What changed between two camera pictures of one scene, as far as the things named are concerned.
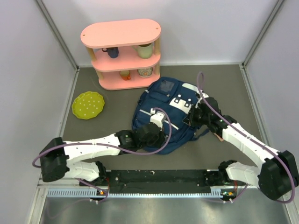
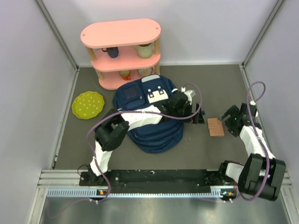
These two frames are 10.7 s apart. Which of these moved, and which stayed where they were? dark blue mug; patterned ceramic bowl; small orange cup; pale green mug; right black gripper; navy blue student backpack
Moved: right black gripper; navy blue student backpack
Stayed: dark blue mug; pale green mug; patterned ceramic bowl; small orange cup
